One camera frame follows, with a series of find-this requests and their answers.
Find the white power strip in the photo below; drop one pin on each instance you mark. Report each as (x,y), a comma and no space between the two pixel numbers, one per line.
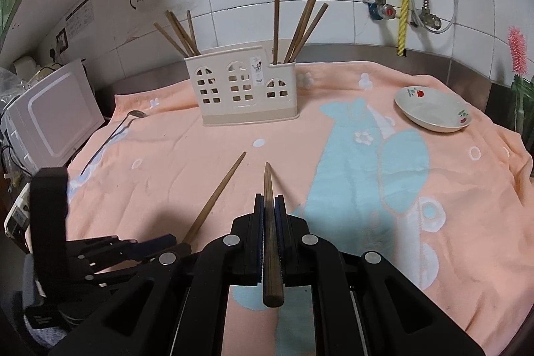
(16,214)

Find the pink bottle brush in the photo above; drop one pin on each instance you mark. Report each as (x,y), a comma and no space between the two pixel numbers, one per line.
(517,47)

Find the wooden chopstick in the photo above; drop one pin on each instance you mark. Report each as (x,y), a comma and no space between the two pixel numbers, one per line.
(217,193)
(271,281)

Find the white microwave oven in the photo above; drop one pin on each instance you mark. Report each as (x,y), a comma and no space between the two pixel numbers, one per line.
(62,110)

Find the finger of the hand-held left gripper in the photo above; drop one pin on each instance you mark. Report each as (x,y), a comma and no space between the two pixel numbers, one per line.
(108,270)
(156,245)

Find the orange printed towel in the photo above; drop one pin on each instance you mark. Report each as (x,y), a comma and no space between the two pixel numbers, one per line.
(292,156)

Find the white paper wall label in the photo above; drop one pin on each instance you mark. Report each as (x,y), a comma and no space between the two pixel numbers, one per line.
(79,18)

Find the beige plastic utensil holder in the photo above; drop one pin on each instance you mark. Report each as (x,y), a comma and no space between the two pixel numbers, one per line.
(250,118)

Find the brass water valve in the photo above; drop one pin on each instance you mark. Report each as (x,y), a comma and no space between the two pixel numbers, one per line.
(427,20)
(383,11)

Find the black wall socket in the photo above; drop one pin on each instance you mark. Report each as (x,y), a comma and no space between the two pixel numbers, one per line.
(62,40)

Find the group of wooden chopsticks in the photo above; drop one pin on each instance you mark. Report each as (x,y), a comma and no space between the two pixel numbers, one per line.
(276,26)

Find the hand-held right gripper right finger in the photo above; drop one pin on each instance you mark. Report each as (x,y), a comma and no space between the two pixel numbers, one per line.
(282,222)

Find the white dish with cherry print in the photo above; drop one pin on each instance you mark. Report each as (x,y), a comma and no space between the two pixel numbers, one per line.
(432,110)

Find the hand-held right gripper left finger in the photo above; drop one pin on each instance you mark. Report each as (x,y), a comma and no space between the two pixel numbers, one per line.
(260,222)

